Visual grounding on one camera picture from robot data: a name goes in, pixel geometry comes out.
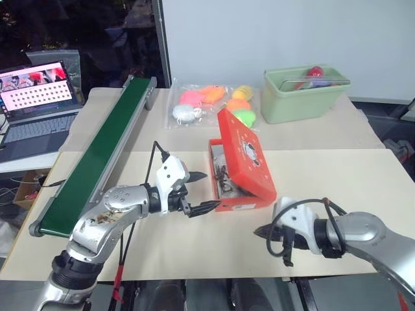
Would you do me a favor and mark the green plush toy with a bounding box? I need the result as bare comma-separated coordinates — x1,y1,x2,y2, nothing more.
232,109,257,128

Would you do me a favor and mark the red toy in bin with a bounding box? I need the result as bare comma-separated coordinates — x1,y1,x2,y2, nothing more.
303,65,325,79

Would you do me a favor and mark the yellow plush toy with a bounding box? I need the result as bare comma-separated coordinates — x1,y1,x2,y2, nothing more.
231,85,254,100

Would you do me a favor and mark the pink plush toy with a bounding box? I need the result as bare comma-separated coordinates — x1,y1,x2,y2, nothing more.
179,89,204,106

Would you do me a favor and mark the clear plastic zip bag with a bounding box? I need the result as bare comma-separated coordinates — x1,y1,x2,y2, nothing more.
165,77,262,132

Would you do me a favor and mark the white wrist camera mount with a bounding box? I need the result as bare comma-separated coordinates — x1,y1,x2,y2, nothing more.
154,155,191,214
271,196,325,255

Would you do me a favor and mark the small orange plush toy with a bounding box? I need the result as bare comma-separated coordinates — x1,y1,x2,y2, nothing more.
226,98,252,111

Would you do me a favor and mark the red box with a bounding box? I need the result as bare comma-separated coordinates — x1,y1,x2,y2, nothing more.
208,108,278,213

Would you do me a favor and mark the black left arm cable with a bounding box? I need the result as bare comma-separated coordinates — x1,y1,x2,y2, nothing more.
145,140,170,186

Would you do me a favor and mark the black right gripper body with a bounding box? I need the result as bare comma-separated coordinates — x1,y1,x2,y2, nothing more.
275,226,313,252

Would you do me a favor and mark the beige tablecloth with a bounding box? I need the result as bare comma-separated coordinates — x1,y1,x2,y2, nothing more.
56,86,395,153

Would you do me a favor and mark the pale green plastic bin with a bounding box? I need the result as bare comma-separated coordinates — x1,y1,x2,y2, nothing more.
261,65,351,124

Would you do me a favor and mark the large orange plush toy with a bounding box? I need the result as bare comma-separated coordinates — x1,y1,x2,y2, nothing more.
199,84,226,104

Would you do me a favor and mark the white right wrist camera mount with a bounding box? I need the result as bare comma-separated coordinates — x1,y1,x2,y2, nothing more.
271,196,325,255

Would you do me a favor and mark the red and black hanging cable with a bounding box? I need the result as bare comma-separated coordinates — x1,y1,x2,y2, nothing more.
108,223,137,305

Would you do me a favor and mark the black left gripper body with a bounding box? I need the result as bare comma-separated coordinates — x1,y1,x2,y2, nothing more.
167,189,191,214

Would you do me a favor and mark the white plush toy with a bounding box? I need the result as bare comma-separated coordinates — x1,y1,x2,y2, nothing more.
171,104,195,123

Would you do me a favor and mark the green conveyor belt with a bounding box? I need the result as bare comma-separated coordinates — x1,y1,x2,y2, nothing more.
28,75,158,239

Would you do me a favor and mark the grey window frame post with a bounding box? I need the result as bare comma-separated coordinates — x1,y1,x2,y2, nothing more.
151,0,172,89

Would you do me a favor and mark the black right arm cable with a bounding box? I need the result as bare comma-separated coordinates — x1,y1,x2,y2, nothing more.
265,197,350,267

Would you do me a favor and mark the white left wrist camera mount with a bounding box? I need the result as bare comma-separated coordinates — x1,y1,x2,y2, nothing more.
154,155,191,214

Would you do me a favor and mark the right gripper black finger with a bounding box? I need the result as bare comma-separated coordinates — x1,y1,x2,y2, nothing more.
254,223,277,235
257,231,283,242

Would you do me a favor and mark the open grey laptop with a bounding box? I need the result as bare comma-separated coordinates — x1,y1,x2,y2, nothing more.
0,59,86,146

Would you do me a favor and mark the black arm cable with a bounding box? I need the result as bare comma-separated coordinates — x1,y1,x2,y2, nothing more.
265,197,350,267
145,140,170,186

